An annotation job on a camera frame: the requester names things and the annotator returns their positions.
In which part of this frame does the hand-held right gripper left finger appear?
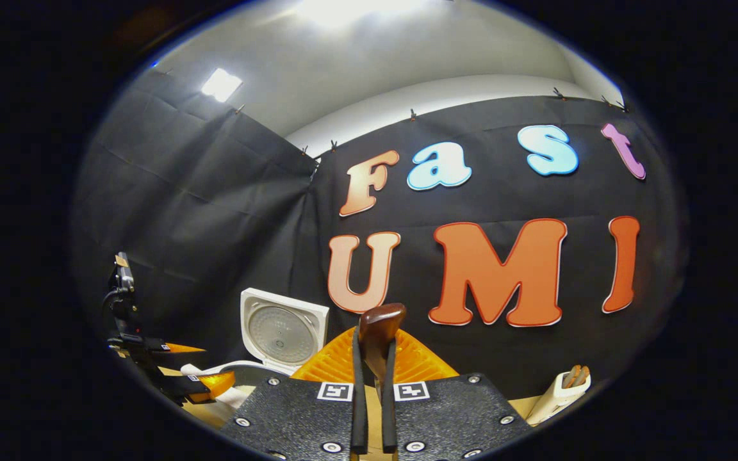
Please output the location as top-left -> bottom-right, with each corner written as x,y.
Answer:
220,325 -> 370,461

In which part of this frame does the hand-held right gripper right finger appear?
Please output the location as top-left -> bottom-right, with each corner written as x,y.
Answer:
379,327 -> 534,459

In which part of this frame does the white rice cooker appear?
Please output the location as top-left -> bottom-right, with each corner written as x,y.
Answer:
180,287 -> 331,410

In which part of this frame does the brown wooden spoon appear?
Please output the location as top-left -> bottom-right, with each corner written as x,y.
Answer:
357,303 -> 407,404

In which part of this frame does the white toaster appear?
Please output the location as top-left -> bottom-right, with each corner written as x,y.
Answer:
526,366 -> 593,427

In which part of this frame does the black backdrop cloth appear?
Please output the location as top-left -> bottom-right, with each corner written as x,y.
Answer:
71,67 -> 687,401

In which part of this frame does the ceiling light panel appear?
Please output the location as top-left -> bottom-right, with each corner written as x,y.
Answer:
201,67 -> 243,103

